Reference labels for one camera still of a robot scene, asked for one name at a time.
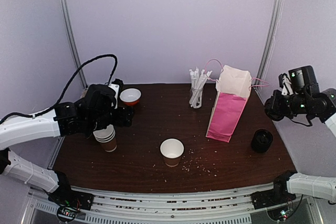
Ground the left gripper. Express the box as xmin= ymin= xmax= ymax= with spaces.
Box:
xmin=87 ymin=104 xmax=135 ymax=132

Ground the brown paper coffee cup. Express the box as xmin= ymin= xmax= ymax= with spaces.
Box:
xmin=160 ymin=138 xmax=185 ymax=167

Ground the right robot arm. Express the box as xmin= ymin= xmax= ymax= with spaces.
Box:
xmin=264 ymin=66 xmax=335 ymax=205

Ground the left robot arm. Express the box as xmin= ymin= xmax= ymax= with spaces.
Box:
xmin=1 ymin=84 xmax=134 ymax=205

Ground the white and orange bowl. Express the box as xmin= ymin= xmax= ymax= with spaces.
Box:
xmin=120 ymin=88 xmax=142 ymax=106

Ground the stack of paper cups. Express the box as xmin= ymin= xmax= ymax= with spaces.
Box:
xmin=93 ymin=124 xmax=117 ymax=152

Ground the stack of black lids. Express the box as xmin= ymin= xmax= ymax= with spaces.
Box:
xmin=250 ymin=129 xmax=273 ymax=153

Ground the pink paper bag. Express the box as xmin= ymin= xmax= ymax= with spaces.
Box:
xmin=205 ymin=59 xmax=271 ymax=143

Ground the glass with wrapped straws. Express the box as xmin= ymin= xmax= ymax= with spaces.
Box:
xmin=189 ymin=67 xmax=212 ymax=109

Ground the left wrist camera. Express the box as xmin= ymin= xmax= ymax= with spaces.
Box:
xmin=108 ymin=78 xmax=124 ymax=109

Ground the left aluminium frame post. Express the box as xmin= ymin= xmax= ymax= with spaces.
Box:
xmin=54 ymin=0 xmax=88 ymax=90

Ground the aluminium frame post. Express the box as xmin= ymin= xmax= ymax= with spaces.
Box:
xmin=54 ymin=0 xmax=88 ymax=90
xmin=257 ymin=0 xmax=284 ymax=81

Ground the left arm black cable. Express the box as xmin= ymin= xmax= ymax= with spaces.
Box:
xmin=0 ymin=54 xmax=118 ymax=125

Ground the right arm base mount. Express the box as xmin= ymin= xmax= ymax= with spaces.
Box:
xmin=251 ymin=185 xmax=296 ymax=210

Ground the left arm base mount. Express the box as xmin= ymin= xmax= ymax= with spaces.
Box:
xmin=47 ymin=186 xmax=94 ymax=210

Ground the right aluminium frame post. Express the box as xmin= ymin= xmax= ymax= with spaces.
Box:
xmin=257 ymin=0 xmax=284 ymax=81

